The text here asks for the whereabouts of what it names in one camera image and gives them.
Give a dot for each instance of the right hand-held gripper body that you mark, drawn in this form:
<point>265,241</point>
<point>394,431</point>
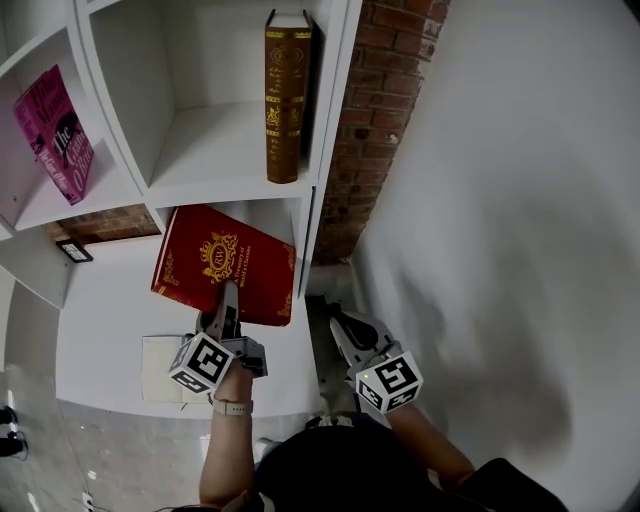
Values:
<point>392,382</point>

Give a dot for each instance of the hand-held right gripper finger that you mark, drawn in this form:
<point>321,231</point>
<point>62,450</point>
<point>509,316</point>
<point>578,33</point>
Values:
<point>340,347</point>
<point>385,335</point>

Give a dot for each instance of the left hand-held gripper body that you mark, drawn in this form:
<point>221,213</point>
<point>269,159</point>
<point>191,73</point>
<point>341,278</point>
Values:
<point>202,362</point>

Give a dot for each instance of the red gold-printed book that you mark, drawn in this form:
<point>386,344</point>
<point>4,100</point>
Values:
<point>200,270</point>

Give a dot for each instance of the white shelf desk unit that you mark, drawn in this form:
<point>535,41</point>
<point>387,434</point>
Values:
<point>215,140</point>

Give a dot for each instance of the brown gold-printed book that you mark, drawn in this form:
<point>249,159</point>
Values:
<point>282,100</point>

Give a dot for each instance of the pink book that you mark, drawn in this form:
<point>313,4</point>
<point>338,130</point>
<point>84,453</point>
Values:
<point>55,135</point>

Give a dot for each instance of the person's right forearm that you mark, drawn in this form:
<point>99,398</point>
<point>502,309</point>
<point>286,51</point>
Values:
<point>430,445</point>

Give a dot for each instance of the person's left forearm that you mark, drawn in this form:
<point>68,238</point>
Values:
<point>225,450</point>

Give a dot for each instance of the open white notebook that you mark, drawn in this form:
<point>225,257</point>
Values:
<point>160,370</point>

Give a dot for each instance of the person's black shirt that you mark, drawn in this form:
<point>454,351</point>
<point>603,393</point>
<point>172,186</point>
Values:
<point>360,470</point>

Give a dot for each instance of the person's left white shoe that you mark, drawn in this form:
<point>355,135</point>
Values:
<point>266,446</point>

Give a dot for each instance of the white floor power strip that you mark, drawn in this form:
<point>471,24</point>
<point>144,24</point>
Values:
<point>88,501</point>

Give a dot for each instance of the black picture frame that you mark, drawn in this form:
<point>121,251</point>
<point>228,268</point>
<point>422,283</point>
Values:
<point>75,251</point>

